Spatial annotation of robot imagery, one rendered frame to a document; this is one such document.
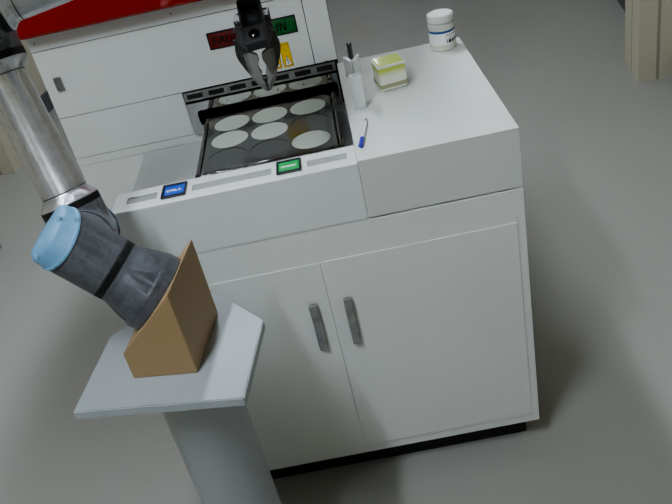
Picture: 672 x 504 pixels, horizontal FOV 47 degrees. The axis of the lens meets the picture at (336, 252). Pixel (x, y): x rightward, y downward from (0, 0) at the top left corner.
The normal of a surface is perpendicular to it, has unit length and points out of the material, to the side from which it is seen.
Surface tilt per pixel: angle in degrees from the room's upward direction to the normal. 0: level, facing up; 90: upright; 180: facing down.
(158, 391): 0
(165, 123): 90
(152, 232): 90
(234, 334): 0
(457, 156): 90
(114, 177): 90
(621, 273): 0
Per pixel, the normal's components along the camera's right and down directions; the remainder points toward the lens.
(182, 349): -0.08, 0.57
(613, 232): -0.19, -0.82
